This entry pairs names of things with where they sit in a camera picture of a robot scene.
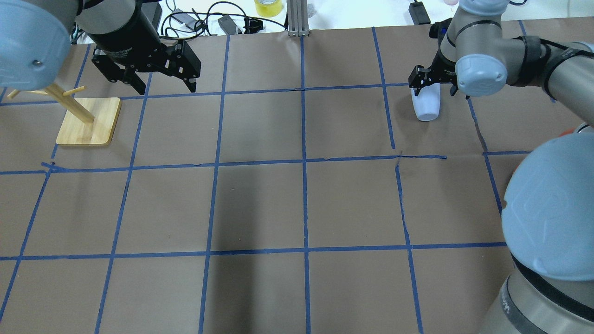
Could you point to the wooden mug tree stand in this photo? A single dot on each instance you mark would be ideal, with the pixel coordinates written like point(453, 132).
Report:
point(62, 119)

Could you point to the light blue plastic cup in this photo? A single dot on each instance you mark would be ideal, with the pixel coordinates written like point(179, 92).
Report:
point(426, 103)

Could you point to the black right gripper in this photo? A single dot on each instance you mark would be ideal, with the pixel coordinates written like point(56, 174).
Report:
point(423, 78)

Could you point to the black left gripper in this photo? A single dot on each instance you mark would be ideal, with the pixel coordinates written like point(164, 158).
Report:
point(121, 33)

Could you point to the aluminium frame post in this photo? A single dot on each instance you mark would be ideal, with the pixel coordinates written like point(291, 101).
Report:
point(297, 18)

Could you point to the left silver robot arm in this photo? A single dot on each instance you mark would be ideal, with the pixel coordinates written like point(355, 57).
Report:
point(36, 39)

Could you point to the black power adapter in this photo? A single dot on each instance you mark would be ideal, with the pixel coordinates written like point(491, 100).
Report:
point(418, 13)

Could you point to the yellow tape roll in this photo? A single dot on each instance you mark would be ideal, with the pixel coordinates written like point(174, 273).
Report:
point(268, 8)

